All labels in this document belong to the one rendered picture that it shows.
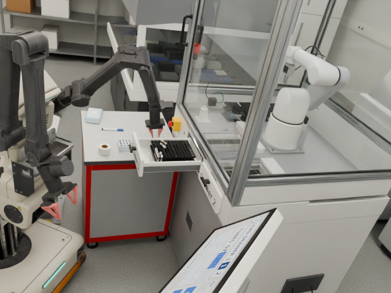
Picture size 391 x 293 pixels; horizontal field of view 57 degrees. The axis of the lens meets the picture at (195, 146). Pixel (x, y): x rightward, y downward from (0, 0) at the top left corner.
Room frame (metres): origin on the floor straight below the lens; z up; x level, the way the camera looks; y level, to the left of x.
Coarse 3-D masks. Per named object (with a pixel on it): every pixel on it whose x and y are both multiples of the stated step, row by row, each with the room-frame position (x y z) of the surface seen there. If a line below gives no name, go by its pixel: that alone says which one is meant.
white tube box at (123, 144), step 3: (117, 141) 1.86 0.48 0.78; (120, 141) 1.85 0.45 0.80; (123, 141) 1.85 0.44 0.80; (126, 141) 1.86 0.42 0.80; (129, 141) 1.87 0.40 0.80; (117, 144) 1.85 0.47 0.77; (120, 144) 1.81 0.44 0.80; (123, 144) 1.82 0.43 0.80; (126, 144) 1.83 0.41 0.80; (120, 147) 1.79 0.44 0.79; (123, 147) 1.80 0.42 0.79; (126, 147) 1.81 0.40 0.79; (120, 150) 1.79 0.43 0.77; (123, 150) 1.80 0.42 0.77; (126, 150) 1.81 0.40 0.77; (129, 150) 1.81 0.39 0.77
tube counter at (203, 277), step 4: (232, 244) 0.85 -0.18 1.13; (224, 248) 0.85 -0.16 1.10; (228, 248) 0.83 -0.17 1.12; (220, 252) 0.83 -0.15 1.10; (224, 252) 0.82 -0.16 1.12; (216, 256) 0.81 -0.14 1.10; (220, 256) 0.80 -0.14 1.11; (212, 260) 0.80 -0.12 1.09; (216, 260) 0.78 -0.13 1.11; (220, 260) 0.77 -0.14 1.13; (212, 264) 0.77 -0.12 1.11; (216, 264) 0.76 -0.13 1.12; (208, 268) 0.76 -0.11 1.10; (212, 268) 0.74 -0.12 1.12; (204, 272) 0.74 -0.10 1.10; (208, 272) 0.73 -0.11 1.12; (200, 276) 0.73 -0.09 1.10; (204, 276) 0.72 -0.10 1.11; (200, 280) 0.70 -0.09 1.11; (204, 280) 0.69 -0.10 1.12
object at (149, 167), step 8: (144, 144) 1.77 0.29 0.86; (160, 144) 1.81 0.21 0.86; (192, 144) 1.85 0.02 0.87; (144, 152) 1.72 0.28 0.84; (192, 152) 1.82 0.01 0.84; (144, 160) 1.64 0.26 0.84; (200, 160) 1.66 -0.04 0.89; (144, 168) 1.53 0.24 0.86; (152, 168) 1.55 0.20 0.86; (160, 168) 1.56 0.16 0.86; (168, 168) 1.58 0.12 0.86; (176, 168) 1.60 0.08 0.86; (184, 168) 1.62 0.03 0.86; (192, 168) 1.63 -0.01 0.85
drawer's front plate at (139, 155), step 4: (132, 136) 1.76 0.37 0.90; (136, 136) 1.73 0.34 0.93; (132, 140) 1.75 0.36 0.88; (136, 140) 1.68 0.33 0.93; (136, 144) 1.64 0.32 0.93; (136, 148) 1.63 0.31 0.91; (140, 148) 1.61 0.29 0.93; (136, 152) 1.62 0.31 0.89; (140, 152) 1.57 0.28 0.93; (136, 156) 1.61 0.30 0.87; (140, 156) 1.53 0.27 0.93; (140, 160) 1.51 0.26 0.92; (136, 164) 1.59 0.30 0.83; (140, 164) 1.51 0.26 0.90; (140, 168) 1.51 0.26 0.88; (140, 172) 1.51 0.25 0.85; (140, 176) 1.51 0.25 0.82
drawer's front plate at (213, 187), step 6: (204, 162) 1.60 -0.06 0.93; (204, 168) 1.55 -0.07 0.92; (204, 174) 1.54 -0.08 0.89; (210, 174) 1.50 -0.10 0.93; (210, 180) 1.46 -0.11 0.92; (210, 186) 1.45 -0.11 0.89; (216, 186) 1.41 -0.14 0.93; (216, 192) 1.38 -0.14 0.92; (216, 198) 1.36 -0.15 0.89; (222, 198) 1.34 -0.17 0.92; (216, 204) 1.35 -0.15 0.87; (216, 210) 1.34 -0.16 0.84
